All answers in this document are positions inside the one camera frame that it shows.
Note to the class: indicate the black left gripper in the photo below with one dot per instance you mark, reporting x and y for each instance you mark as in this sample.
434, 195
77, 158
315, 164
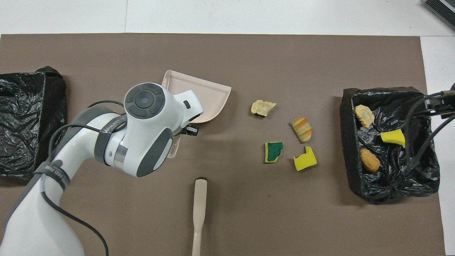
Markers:
192, 130

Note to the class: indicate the beige plastic dustpan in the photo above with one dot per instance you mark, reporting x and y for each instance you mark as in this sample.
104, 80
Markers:
209, 99

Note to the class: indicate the beige hand brush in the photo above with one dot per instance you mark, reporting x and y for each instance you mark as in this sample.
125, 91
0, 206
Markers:
199, 199

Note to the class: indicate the orange striped bread piece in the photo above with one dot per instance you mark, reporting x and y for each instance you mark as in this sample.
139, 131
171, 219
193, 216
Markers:
364, 115
302, 129

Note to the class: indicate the brown potato-shaped bun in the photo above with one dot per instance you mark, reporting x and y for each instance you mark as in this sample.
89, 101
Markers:
369, 160

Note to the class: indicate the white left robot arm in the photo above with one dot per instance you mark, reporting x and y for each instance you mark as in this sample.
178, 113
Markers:
149, 121

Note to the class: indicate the black bag-lined bin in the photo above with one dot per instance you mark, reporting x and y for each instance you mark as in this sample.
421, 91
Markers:
384, 185
25, 117

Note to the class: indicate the pale flat bread piece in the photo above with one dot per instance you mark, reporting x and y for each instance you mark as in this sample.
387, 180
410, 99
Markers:
262, 107

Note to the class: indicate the green yellow sponge piece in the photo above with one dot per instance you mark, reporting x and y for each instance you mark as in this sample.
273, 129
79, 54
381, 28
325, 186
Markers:
273, 152

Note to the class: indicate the notched yellow sponge piece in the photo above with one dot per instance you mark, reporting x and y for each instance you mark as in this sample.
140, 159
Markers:
305, 160

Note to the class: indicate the brown table mat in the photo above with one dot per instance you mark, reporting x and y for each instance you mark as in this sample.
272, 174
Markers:
284, 213

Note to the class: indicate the black ribbed device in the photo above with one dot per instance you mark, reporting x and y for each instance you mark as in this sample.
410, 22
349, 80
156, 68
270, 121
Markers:
442, 10

